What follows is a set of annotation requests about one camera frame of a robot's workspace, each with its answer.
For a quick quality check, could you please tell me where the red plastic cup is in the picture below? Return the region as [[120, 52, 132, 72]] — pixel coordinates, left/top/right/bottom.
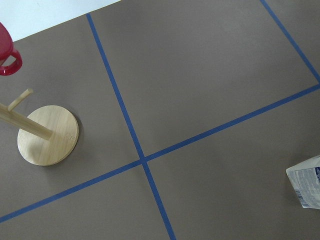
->
[[0, 23, 23, 76]]

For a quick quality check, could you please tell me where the blue white milk carton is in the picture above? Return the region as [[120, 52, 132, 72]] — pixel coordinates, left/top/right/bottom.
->
[[286, 155, 320, 210]]

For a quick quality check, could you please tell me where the wooden mug tree stand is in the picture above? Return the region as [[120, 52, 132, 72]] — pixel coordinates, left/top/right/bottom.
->
[[0, 88, 79, 166]]

